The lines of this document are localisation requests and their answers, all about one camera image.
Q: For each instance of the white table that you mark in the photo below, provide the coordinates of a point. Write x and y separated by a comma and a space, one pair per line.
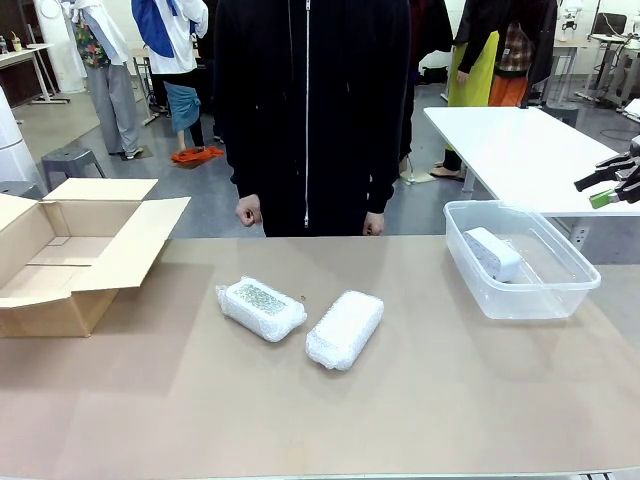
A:
525, 150

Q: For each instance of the orange cloth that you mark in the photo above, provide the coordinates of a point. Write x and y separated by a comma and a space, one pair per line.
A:
195, 154

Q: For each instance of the bubble-wrapped clock with dark face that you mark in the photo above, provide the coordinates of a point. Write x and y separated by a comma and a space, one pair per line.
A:
260, 305

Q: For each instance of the white power socket strip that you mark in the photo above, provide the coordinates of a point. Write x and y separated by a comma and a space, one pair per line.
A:
582, 235

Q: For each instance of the person in black hoodie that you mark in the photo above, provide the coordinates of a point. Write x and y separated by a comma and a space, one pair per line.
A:
310, 100

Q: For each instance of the bubble-wrapped all-white clock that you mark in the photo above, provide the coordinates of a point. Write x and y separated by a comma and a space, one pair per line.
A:
345, 330

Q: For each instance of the background workbench with equipment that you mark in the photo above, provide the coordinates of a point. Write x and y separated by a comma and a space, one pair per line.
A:
610, 75

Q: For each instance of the grey plastic stool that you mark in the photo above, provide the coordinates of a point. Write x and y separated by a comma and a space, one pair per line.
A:
565, 112
67, 157
17, 189

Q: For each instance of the person in yellow apron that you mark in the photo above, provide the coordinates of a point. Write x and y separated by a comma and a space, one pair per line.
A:
475, 75

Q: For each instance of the clear plastic container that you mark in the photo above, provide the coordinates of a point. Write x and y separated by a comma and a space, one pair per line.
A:
540, 305

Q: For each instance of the person's left hand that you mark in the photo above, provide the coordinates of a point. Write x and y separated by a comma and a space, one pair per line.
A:
374, 224

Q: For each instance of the person's right hand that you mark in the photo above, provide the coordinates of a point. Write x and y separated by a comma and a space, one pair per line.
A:
250, 212

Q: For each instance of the mannequin in blue white clothes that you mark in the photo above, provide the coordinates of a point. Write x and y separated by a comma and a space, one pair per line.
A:
170, 40

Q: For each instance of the mannequin floral shirt grey trousers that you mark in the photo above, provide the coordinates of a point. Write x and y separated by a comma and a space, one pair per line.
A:
112, 100

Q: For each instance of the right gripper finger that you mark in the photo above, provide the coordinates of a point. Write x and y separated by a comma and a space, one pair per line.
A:
602, 199
607, 167

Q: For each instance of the tall white rounded appliance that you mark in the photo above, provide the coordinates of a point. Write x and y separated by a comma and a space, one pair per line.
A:
55, 50

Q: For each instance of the person's left forearm black sleeve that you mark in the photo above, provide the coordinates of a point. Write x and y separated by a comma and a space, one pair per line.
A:
382, 175

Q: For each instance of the person plaid shirt orange trousers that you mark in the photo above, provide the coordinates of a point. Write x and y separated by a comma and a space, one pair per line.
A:
507, 90

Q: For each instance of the unwrapped white clock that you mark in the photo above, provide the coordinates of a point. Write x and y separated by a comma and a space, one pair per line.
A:
495, 252

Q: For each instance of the white desk with metal legs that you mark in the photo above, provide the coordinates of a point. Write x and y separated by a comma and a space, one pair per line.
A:
20, 55

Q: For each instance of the open brown cardboard box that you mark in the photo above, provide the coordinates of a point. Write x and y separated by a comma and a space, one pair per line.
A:
125, 250

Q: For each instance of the grey metal stand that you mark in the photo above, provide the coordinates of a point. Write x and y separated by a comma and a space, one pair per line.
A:
146, 90

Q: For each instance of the person's right forearm black sleeve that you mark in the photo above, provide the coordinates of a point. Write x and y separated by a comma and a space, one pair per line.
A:
245, 165

